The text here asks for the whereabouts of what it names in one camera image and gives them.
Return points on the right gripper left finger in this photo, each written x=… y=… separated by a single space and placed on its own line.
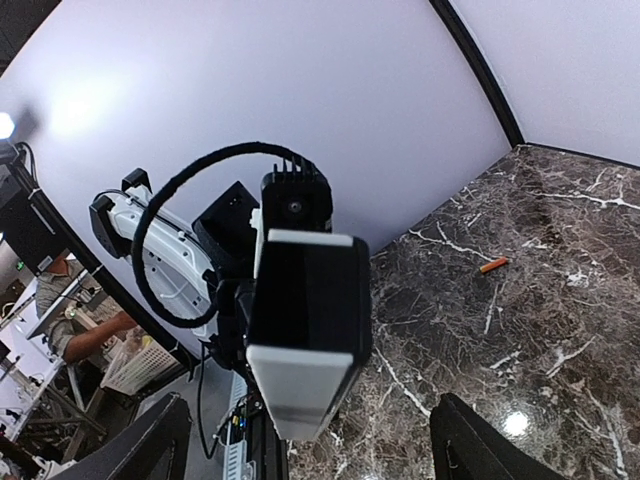
x=155 y=446

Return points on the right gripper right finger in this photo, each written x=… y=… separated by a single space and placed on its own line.
x=465 y=446

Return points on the orange AA battery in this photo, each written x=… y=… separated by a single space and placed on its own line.
x=493 y=265

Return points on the white remote control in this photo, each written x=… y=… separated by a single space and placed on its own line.
x=310 y=330

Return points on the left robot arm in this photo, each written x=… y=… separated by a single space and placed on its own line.
x=200 y=271

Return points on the white plastic basket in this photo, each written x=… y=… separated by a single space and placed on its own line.
x=138 y=362

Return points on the person in background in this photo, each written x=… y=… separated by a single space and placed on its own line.
x=74 y=335

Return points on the white slotted cable duct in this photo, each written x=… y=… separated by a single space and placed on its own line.
x=237 y=464

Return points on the black front rail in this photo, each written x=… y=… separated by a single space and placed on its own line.
x=265 y=452

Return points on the black right frame post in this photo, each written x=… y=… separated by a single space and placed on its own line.
x=480 y=68

